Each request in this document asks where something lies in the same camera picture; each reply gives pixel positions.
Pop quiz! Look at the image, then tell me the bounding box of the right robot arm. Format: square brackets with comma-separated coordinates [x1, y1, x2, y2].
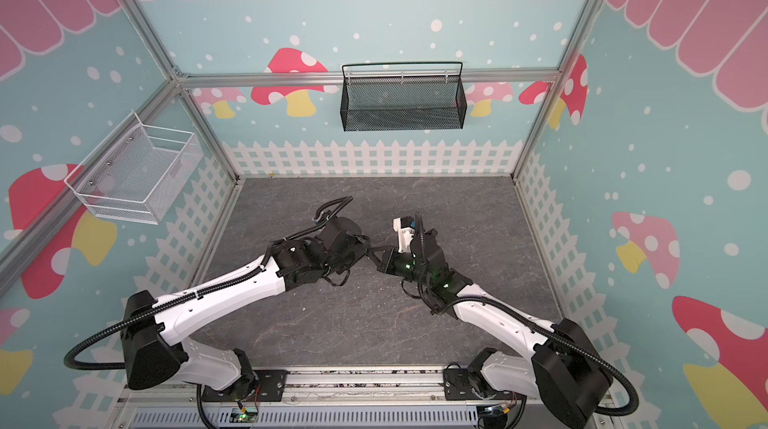
[368, 232, 615, 428]

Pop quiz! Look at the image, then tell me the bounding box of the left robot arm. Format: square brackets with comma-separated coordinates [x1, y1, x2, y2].
[120, 216, 370, 400]

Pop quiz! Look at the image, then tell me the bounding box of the left black corrugated cable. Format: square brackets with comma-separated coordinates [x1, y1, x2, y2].
[63, 195, 355, 371]

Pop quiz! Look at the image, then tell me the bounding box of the black corrugated cable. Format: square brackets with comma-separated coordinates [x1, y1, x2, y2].
[63, 195, 355, 371]
[413, 212, 641, 418]

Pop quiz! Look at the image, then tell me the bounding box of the right black mount plate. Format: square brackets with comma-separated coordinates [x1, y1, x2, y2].
[442, 365, 497, 401]

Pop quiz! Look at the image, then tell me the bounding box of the black mount plate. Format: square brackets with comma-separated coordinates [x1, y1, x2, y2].
[442, 365, 497, 401]
[202, 369, 289, 403]

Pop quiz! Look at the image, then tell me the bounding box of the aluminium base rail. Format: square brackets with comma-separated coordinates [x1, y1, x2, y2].
[113, 364, 613, 429]

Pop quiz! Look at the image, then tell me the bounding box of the left black mount plate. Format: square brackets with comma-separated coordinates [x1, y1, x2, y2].
[202, 369, 289, 403]

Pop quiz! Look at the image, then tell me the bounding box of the black mesh wall basket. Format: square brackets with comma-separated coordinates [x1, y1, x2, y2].
[340, 61, 468, 132]

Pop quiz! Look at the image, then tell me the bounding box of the right black corrugated cable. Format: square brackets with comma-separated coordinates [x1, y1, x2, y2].
[413, 212, 641, 418]

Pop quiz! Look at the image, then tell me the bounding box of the white mesh wall basket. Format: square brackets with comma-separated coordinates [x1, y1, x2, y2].
[64, 112, 204, 225]

